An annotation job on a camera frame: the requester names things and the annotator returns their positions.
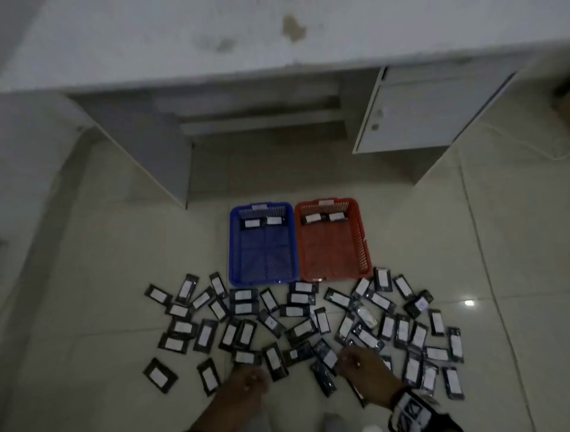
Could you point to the person's left hand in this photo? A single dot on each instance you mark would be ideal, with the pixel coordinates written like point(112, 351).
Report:
point(245, 385)

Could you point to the person's right hand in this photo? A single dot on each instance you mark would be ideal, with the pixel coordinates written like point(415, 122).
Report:
point(367, 374)

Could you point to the pile of black labelled packets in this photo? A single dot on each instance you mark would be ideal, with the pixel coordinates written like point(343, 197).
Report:
point(242, 296)

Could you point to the orange plastic basket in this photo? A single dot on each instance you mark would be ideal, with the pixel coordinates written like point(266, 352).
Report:
point(334, 253)

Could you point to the blue plastic basket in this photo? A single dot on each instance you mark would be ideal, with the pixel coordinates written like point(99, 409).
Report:
point(262, 253)

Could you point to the person's left forearm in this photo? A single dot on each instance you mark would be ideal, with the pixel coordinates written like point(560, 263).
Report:
point(218, 418)

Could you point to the white cabinet door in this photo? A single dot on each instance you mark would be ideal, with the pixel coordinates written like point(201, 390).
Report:
point(409, 115)

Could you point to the white desk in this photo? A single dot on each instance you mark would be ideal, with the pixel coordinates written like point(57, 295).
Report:
point(178, 35)

